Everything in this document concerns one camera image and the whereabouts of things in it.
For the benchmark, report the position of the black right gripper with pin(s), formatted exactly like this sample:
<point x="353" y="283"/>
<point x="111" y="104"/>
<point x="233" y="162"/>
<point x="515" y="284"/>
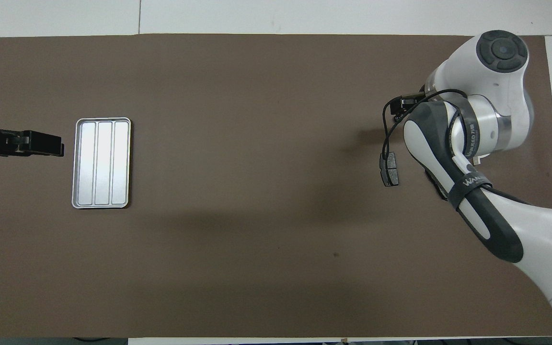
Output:
<point x="422" y="95"/>

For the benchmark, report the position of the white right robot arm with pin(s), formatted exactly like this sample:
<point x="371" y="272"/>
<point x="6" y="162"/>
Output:
<point x="496" y="81"/>

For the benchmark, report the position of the silver metal tray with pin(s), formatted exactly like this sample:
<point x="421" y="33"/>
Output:
<point x="103" y="163"/>

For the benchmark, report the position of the rectangular dark brake pad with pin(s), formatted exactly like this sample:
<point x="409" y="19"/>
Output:
<point x="391" y="172"/>

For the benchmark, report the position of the curved dark brake pad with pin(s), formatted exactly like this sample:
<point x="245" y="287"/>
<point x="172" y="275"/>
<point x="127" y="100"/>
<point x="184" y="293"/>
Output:
<point x="442" y="193"/>

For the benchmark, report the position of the brown table mat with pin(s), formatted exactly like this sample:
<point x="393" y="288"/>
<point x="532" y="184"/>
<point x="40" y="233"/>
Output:
<point x="233" y="143"/>

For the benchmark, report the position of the white semicircular plastic bracket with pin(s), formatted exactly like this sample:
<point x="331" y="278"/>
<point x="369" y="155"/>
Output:
<point x="476" y="161"/>

